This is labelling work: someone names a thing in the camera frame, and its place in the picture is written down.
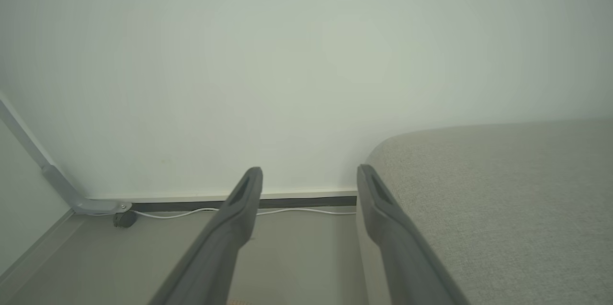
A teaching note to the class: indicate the beige fabric sofa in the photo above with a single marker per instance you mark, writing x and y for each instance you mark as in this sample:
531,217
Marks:
498,209

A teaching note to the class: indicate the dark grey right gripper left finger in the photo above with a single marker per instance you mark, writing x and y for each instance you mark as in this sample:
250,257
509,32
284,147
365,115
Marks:
218,247

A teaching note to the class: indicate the black caster wheel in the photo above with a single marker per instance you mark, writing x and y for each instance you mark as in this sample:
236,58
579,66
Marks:
124,219

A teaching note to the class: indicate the grey metal stand leg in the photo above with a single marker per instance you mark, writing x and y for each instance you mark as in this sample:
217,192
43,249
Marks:
57,180

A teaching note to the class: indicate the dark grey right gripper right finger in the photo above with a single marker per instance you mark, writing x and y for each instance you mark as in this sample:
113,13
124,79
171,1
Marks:
397,252

